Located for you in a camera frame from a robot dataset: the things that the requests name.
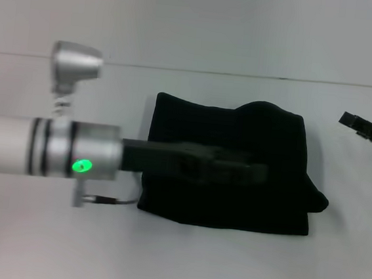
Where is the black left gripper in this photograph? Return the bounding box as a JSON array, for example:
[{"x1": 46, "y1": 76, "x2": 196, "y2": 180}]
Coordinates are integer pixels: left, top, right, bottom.
[{"x1": 119, "y1": 135, "x2": 272, "y2": 190}]

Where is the black shirt with FREE print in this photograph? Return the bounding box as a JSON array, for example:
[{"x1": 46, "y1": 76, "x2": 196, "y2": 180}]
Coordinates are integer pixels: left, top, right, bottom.
[{"x1": 134, "y1": 90, "x2": 339, "y2": 240}]

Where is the thin left gripper cable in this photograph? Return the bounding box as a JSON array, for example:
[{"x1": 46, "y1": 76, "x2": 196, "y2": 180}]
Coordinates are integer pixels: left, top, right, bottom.
[{"x1": 83, "y1": 182, "x2": 143, "y2": 209}]

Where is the silver left cable connector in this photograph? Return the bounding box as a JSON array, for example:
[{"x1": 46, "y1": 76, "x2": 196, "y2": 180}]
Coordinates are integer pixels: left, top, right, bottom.
[{"x1": 70, "y1": 180, "x2": 88, "y2": 208}]

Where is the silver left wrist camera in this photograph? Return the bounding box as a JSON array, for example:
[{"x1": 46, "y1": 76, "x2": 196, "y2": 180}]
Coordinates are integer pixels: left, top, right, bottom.
[{"x1": 47, "y1": 39, "x2": 106, "y2": 100}]

